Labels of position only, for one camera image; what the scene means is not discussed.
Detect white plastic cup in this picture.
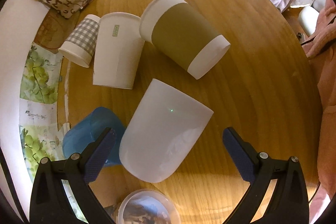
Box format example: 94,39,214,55
119,79,214,183

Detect blue plastic cup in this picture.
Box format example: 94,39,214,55
62,107,125,166

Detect clear printed plastic cup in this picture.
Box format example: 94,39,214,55
116,189,181,224

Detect grey checked paper cup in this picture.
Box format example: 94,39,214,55
58,14,101,68

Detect plain white paper cup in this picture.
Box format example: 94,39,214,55
93,12,144,89

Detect olive sleeve paper cup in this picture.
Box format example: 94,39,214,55
139,0,231,80

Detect grape print paper strip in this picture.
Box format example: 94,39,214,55
19,41,87,222

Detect pink cloth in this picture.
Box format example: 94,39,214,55
301,0,335,59

